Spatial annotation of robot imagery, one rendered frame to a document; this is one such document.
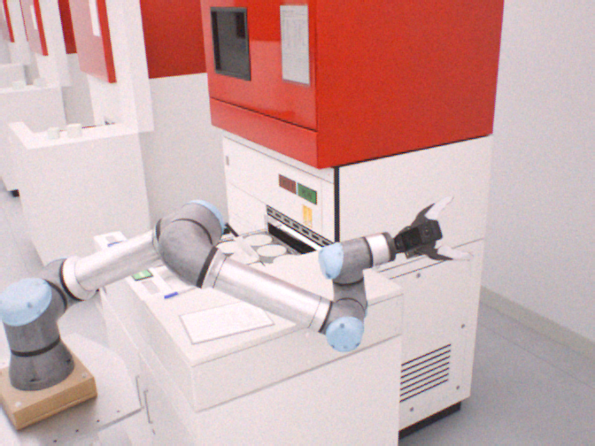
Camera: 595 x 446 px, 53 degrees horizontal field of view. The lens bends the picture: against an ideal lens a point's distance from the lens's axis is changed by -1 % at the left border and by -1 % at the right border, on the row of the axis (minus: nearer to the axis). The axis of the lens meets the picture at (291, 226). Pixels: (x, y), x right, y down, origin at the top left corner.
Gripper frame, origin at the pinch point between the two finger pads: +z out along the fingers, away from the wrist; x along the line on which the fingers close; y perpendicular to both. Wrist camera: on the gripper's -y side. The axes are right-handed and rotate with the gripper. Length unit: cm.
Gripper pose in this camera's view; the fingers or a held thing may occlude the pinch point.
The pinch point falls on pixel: (465, 225)
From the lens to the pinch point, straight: 146.1
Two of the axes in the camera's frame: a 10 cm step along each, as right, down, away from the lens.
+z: 9.5, -2.3, 1.9
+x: 2.7, 9.4, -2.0
